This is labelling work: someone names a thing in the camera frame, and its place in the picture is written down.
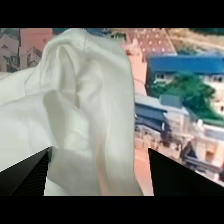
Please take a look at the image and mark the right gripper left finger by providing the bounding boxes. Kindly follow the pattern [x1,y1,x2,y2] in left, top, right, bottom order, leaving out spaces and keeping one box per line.
[0,146,53,196]

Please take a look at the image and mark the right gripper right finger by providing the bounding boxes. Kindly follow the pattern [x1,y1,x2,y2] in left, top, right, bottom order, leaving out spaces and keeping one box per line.
[147,147,224,196]

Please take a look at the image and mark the white garment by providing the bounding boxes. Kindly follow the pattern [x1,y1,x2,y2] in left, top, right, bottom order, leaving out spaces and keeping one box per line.
[0,28,145,196]

